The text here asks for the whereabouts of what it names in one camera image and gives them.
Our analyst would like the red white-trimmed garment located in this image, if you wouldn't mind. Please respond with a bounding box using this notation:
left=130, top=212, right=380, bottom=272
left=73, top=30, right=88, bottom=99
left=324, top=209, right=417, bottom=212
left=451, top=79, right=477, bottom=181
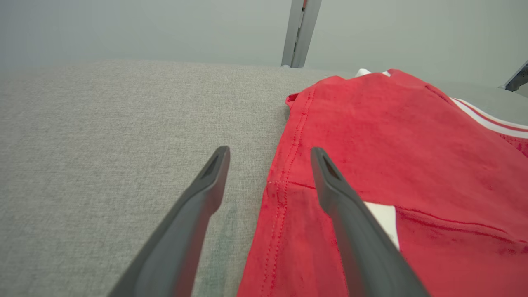
left=237, top=68, right=528, bottom=297

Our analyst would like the grey partition frame post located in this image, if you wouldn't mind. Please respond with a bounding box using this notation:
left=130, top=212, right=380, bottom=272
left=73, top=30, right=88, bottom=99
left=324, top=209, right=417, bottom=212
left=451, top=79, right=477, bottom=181
left=281, top=0, right=306, bottom=68
left=291, top=0, right=322, bottom=68

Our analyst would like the dark metal bar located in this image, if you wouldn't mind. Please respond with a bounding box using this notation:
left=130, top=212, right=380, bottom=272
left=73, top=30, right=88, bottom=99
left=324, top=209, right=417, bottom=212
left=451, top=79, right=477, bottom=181
left=498, top=61, right=528, bottom=92

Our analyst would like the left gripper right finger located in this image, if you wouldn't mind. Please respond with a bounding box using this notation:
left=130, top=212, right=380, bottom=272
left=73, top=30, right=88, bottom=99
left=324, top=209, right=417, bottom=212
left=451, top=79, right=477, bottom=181
left=310, top=146, right=429, bottom=297

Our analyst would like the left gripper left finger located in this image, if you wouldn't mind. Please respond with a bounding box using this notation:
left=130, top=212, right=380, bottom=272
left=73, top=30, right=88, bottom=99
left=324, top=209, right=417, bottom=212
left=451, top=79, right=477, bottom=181
left=107, top=146, right=231, bottom=297

